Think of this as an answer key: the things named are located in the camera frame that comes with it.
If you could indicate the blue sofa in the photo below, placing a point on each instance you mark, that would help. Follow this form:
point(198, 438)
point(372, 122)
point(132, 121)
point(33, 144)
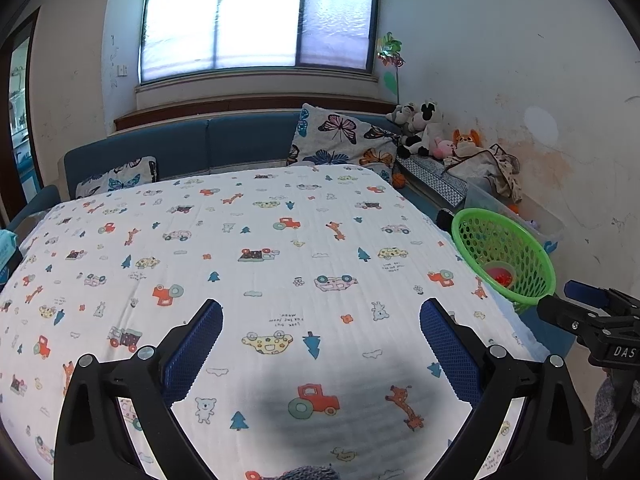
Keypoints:
point(225, 145)

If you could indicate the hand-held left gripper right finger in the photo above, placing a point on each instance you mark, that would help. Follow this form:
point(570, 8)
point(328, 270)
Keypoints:
point(447, 350)

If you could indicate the brown wooden ledge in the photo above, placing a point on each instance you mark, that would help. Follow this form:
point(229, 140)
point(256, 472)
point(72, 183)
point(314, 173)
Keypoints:
point(200, 112)

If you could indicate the small butterfly pillow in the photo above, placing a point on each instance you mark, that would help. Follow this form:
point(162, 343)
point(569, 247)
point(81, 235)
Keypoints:
point(115, 180)

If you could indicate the window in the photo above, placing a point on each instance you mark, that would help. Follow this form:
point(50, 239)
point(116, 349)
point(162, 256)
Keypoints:
point(250, 10)

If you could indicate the grey raccoon plush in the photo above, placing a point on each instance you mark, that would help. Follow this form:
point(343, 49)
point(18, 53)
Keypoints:
point(400, 115)

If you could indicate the green plastic basket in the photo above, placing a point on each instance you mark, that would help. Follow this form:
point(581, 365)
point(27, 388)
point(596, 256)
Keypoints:
point(530, 270)

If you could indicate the small toy basketball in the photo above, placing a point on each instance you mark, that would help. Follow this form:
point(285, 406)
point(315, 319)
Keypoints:
point(398, 181)

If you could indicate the clear storage bin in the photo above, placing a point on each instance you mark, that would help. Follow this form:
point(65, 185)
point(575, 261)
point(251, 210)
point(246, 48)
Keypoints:
point(545, 230)

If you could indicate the black and white cow plush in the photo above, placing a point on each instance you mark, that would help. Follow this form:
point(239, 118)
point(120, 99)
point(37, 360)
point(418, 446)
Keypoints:
point(420, 125)

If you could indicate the orange fox plush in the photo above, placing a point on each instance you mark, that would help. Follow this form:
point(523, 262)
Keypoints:
point(467, 139)

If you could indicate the brown door frame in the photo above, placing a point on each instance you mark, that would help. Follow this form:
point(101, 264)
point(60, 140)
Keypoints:
point(35, 110)

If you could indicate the red paper cup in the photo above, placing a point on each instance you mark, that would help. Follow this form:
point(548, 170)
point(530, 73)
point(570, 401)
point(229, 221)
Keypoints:
point(500, 275)

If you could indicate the colourful pinwheel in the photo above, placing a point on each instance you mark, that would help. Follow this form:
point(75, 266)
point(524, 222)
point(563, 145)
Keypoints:
point(389, 52)

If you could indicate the person's left forearm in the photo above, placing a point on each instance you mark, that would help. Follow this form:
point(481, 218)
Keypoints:
point(310, 474)

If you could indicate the blue patterned cushion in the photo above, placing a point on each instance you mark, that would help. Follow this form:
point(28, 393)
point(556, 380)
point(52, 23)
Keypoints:
point(435, 175)

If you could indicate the beige cloth bag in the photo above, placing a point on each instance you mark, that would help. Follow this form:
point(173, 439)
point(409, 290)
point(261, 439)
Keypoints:
point(490, 170)

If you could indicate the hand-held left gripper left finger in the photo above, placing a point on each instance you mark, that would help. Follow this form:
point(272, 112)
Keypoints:
point(195, 350)

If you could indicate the large butterfly pillow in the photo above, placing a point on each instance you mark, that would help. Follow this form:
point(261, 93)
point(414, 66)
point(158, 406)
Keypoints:
point(340, 135)

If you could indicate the person's right forearm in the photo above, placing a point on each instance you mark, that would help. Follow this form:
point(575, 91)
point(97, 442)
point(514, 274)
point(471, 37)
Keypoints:
point(607, 410)

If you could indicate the pink pig plush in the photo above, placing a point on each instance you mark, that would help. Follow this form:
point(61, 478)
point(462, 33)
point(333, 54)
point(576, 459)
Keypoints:
point(444, 149)

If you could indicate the blue wet wipes pack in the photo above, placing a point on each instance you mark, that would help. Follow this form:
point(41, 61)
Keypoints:
point(5, 247)

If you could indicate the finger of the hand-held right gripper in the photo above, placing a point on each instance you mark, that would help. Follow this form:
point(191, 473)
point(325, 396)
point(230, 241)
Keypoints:
point(585, 291)
point(565, 312)

